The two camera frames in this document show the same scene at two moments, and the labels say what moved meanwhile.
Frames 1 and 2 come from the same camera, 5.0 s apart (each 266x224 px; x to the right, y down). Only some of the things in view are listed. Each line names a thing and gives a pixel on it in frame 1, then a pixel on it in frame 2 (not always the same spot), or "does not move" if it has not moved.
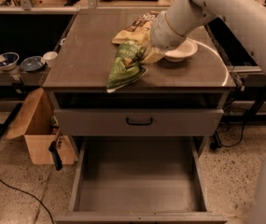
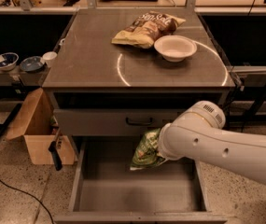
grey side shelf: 15,77 does not move
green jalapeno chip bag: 126,67 to 146,153
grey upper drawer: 138,122 does not move
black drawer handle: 139,123 does not move
